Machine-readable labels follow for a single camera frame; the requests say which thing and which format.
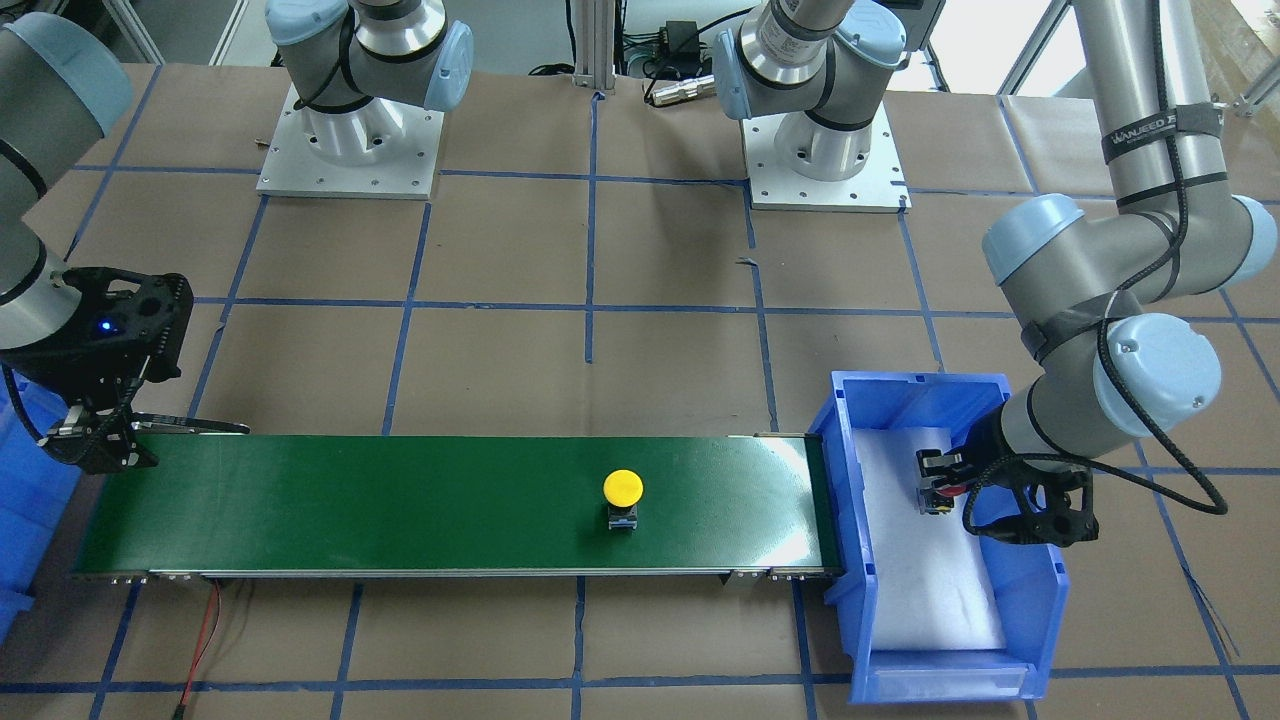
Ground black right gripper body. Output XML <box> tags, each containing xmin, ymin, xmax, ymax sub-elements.
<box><xmin>3</xmin><ymin>266</ymin><xmax>195</xmax><ymax>475</ymax></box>

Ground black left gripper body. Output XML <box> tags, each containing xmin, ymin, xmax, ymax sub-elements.
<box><xmin>963</xmin><ymin>455</ymin><xmax>1098</xmax><ymax>547</ymax></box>

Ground red push button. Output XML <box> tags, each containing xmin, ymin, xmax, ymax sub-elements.
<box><xmin>922</xmin><ymin>484</ymin><xmax>969</xmax><ymax>495</ymax></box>

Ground yellow push button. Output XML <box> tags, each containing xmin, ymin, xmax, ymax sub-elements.
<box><xmin>602</xmin><ymin>469</ymin><xmax>644</xmax><ymax>530</ymax></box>

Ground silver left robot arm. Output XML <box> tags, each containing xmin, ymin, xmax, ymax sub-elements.
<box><xmin>918</xmin><ymin>1</ymin><xmax>1277</xmax><ymax>547</ymax></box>

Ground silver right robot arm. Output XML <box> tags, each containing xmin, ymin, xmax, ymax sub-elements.
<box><xmin>1</xmin><ymin>12</ymin><xmax>248</xmax><ymax>474</ymax></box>

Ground blue plastic bin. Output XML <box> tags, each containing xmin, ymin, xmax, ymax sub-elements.
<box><xmin>810</xmin><ymin>372</ymin><xmax>1070</xmax><ymax>705</ymax></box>
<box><xmin>1</xmin><ymin>389</ymin><xmax>81</xmax><ymax>639</ymax></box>

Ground white foam pad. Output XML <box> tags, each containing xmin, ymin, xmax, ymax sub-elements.
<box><xmin>852</xmin><ymin>427</ymin><xmax>1006</xmax><ymax>651</ymax></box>

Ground green conveyor belt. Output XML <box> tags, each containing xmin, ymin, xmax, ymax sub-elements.
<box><xmin>74</xmin><ymin>434</ymin><xmax>841</xmax><ymax>579</ymax></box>

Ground red and black wires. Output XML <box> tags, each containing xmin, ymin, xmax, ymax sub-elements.
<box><xmin>180</xmin><ymin>582</ymin><xmax>223</xmax><ymax>711</ymax></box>

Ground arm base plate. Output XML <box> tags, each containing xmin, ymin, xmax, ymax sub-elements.
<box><xmin>256</xmin><ymin>87</ymin><xmax>447</xmax><ymax>201</ymax></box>
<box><xmin>741</xmin><ymin>106</ymin><xmax>911</xmax><ymax>213</ymax></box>

